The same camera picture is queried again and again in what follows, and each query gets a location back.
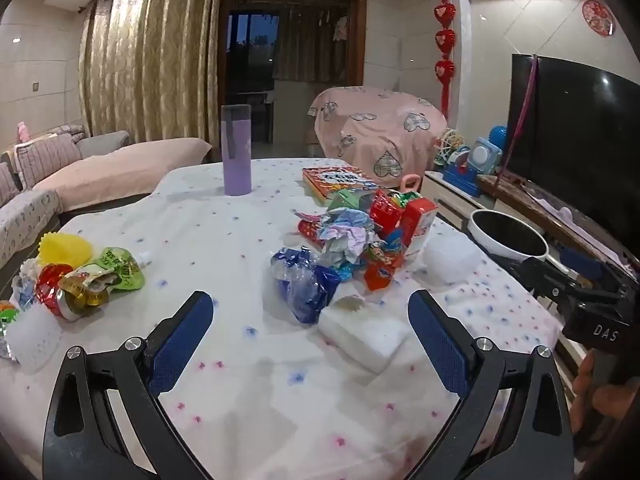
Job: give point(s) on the red crushed can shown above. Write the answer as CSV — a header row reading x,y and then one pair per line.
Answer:
x,y
50,287

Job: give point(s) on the cream television stand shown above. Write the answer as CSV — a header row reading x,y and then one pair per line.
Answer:
x,y
460,200

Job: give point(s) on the green snack packet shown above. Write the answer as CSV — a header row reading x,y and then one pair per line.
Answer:
x,y
350,199

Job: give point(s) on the round red wall sticker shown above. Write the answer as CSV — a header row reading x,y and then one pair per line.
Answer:
x,y
597,18

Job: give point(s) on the blue spiky ball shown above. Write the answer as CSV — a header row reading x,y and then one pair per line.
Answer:
x,y
499,136

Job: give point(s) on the green spout pouch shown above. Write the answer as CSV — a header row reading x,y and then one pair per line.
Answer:
x,y
112,270

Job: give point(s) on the black television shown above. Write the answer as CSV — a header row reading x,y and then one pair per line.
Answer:
x,y
580,150

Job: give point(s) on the small pink doll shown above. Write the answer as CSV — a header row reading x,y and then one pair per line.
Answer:
x,y
23,131

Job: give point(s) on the red hanging decoration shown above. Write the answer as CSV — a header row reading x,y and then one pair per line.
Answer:
x,y
444,40

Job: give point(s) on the white foam net sleeve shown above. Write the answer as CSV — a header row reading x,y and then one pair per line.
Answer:
x,y
35,335

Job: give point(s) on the pastel paper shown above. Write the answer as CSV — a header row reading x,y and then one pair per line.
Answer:
x,y
350,232

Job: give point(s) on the red and white carton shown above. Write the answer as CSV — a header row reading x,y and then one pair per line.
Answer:
x,y
419,222

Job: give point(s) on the black bin with white rim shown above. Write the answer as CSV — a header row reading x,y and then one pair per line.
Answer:
x,y
510,240

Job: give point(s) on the white foam piece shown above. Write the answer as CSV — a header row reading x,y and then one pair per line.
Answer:
x,y
450,260

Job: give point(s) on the purple drink bottle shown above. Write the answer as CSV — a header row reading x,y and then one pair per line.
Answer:
x,y
236,155

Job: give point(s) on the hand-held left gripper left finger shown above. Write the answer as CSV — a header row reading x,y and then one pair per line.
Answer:
x,y
182,345

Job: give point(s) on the orange snack box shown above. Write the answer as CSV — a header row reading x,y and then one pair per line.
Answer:
x,y
337,179

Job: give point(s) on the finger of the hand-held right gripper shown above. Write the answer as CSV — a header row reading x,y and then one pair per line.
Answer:
x,y
537,272
585,265

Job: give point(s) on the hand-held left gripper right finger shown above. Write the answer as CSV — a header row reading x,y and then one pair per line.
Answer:
x,y
440,345

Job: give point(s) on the blue toy machine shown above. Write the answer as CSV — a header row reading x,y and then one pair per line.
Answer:
x,y
475,167

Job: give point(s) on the wooden door frame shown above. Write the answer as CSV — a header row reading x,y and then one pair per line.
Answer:
x,y
357,50

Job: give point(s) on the person's right hand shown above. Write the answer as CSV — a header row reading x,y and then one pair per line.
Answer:
x,y
585,390

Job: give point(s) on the beige patterned curtain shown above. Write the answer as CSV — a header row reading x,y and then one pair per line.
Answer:
x,y
150,60

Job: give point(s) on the pink kettlebell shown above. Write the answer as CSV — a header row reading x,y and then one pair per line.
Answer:
x,y
410,185

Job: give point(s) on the pink heart print blanket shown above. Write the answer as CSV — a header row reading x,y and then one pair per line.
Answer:
x,y
380,130

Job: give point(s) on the red basket print packet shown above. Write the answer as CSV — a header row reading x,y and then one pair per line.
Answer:
x,y
386,212

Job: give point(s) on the orange snack packet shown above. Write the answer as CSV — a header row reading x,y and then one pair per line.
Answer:
x,y
382,270

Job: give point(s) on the red crumpled wrapper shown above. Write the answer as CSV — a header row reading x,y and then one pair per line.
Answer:
x,y
310,230

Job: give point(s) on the white star print tablecloth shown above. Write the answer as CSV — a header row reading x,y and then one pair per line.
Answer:
x,y
240,240

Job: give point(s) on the blue plastic wrapper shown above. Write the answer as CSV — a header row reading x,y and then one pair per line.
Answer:
x,y
305,285

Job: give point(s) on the white foam block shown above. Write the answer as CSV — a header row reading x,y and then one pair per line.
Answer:
x,y
362,332

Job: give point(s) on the pink sofa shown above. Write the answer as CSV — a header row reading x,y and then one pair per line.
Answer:
x,y
115,170

